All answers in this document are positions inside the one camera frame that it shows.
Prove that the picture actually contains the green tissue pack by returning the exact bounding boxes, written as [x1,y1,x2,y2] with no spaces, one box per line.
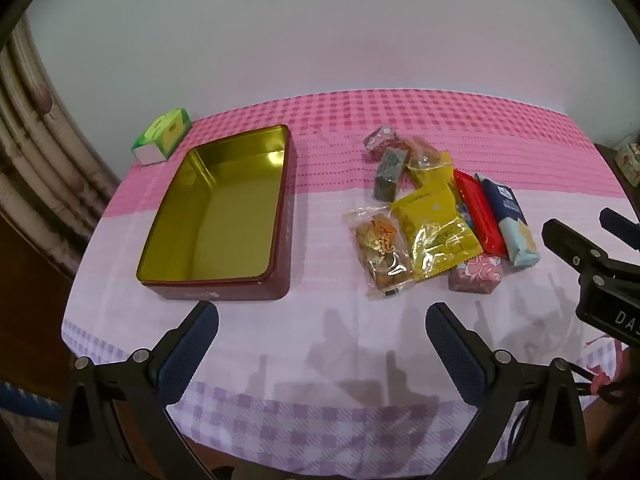
[131,108,193,166]

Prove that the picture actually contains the blue striped cloth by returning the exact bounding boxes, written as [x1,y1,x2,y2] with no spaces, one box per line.
[0,382,63,423]

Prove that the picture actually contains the beige patterned curtain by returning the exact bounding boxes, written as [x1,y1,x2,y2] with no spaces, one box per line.
[0,15,121,281]

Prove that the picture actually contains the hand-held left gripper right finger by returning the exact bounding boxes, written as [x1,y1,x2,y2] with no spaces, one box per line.
[425,301,590,480]

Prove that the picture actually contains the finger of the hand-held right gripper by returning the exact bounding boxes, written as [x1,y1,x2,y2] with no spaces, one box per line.
[600,208,640,251]
[542,218,616,281]

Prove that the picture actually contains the clear brown cookie packet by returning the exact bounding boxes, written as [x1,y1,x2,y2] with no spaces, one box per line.
[342,205,416,301]

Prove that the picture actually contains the grey dark snack packet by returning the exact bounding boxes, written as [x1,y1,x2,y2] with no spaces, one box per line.
[372,147,411,202]

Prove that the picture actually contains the maroon tin box gold inside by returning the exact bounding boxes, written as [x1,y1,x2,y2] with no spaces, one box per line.
[136,125,292,302]

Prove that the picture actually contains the patterned small box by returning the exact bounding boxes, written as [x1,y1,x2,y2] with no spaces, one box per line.
[614,132,640,181]

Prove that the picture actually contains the dark brown furniture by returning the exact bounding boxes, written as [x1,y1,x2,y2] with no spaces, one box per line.
[0,210,91,391]

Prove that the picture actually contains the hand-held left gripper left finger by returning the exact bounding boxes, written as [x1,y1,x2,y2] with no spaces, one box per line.
[55,301,220,480]

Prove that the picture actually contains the red snack packet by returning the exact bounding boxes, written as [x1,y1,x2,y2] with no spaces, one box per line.
[452,169,506,256]

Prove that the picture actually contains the yellow snack packet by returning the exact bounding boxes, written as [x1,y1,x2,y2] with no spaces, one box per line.
[390,182,484,281]
[407,157,458,201]

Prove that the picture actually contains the pink patterned snack packet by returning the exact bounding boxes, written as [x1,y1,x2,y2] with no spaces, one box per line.
[447,254,503,293]
[362,125,403,162]

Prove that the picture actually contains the clear orange snack packet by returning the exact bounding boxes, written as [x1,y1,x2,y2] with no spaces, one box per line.
[400,136,453,171]

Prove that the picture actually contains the navy and light-blue snack packet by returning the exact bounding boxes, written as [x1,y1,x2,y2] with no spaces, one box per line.
[474,173,542,267]

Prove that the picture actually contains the pink checked tablecloth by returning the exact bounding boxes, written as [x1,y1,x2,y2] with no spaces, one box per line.
[61,89,640,466]

